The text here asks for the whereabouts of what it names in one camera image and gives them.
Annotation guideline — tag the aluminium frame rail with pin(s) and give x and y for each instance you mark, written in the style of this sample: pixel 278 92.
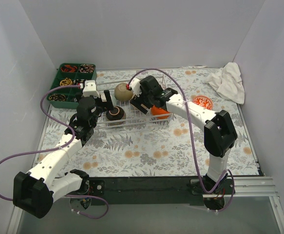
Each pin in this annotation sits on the aluminium frame rail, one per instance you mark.
pixel 162 205

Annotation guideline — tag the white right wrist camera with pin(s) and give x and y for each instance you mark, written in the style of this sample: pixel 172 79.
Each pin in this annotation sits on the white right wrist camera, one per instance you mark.
pixel 134 86

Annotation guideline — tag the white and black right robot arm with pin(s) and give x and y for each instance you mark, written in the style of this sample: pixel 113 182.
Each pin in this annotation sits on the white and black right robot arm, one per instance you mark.
pixel 218 128

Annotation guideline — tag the dark patterned scrunchie front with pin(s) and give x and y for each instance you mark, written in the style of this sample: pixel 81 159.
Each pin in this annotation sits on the dark patterned scrunchie front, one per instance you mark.
pixel 57 97

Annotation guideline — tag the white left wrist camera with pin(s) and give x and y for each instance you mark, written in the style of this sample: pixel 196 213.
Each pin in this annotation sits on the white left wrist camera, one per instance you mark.
pixel 89 88

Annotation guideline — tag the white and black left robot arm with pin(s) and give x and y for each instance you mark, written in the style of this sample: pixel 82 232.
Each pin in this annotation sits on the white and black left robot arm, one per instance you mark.
pixel 37 190

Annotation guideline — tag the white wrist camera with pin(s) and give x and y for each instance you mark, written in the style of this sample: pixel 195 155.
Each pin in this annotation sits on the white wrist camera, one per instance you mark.
pixel 89 88
pixel 134 86

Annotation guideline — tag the crumpled white cloth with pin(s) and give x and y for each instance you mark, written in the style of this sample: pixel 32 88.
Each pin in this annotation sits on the crumpled white cloth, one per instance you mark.
pixel 227 82

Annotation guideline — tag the olive tan bowl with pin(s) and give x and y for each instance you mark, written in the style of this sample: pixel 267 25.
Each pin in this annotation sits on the olive tan bowl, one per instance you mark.
pixel 121 92

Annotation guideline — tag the dark floral scrunchie back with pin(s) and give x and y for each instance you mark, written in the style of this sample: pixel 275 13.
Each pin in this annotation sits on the dark floral scrunchie back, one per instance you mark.
pixel 86 68

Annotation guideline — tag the green compartment organizer tray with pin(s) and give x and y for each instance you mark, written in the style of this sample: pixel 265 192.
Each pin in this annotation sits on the green compartment organizer tray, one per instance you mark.
pixel 69 70

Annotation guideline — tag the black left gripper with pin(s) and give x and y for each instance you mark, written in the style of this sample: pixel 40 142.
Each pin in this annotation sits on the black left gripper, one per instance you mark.
pixel 104 103

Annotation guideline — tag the dark floral scrunchie middle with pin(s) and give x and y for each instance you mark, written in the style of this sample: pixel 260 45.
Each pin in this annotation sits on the dark floral scrunchie middle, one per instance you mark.
pixel 81 82

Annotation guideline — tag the orange plastic bowl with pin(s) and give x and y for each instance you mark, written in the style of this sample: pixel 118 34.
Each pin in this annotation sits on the orange plastic bowl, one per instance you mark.
pixel 160 113

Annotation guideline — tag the white wire dish rack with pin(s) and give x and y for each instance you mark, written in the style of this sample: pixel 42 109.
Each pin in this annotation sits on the white wire dish rack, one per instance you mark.
pixel 133 116

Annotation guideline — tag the black gold pattern bowl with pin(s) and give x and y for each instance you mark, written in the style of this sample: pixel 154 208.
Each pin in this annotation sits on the black gold pattern bowl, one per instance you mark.
pixel 117 113

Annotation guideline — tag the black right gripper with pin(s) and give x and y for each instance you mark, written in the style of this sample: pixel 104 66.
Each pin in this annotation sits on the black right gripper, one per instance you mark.
pixel 140 102

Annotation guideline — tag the floral patterned table mat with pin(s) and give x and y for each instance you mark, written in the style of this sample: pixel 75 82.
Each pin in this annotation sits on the floral patterned table mat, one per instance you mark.
pixel 173 149

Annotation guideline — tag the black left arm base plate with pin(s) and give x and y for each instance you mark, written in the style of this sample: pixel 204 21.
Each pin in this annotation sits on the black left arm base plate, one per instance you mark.
pixel 95 189

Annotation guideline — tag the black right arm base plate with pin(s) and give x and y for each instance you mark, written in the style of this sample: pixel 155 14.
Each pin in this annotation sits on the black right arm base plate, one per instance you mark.
pixel 225 186

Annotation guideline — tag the yellow rubber bands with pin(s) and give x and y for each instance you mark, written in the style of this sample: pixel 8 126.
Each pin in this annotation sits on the yellow rubber bands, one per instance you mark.
pixel 66 82

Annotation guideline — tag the dark floral scrunchie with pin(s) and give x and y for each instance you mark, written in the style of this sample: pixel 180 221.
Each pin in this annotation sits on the dark floral scrunchie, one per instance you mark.
pixel 86 68
pixel 81 82

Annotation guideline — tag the white bowl red wreath pattern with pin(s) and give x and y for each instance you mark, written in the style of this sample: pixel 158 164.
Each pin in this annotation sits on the white bowl red wreath pattern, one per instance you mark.
pixel 203 101

